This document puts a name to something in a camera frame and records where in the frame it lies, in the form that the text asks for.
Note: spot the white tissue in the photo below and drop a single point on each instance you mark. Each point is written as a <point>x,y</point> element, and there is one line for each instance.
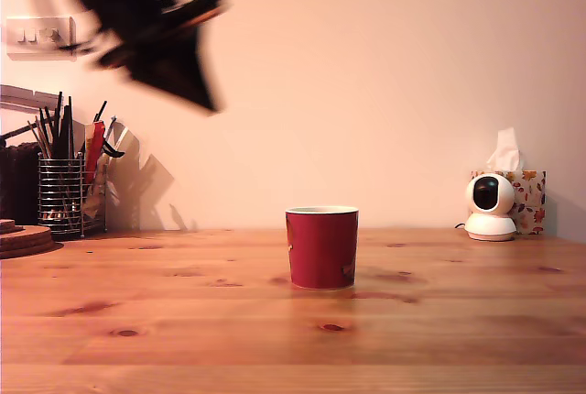
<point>504,151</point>

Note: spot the leaf print tissue box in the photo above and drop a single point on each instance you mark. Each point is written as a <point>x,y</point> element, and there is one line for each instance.
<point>532,201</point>

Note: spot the dark thin rod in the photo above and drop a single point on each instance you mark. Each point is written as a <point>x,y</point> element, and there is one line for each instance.
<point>16,134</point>

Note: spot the white paper sachet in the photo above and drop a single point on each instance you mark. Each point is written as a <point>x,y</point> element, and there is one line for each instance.
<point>119,135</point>

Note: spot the red mug with cartoon print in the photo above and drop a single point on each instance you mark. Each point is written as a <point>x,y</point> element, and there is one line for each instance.
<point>322,247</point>

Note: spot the small cork coaster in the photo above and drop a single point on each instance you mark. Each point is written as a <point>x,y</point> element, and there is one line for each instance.
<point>9,224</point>

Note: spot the round cork trivet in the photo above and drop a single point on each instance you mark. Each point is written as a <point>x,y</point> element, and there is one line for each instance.
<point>23,230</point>
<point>23,242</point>

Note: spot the red and white sachet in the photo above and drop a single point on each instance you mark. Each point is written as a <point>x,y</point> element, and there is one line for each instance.
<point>95,142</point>

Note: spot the dark brown container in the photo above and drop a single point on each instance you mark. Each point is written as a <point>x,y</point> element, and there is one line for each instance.
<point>18,183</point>

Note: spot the small white round camera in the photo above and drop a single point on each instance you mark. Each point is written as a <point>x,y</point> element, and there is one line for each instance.
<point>491,211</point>

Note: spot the white light switch plate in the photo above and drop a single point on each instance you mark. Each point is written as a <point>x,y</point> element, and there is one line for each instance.
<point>27,46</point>

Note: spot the white wall shelf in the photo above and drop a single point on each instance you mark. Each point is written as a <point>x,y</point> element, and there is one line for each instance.
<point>23,96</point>

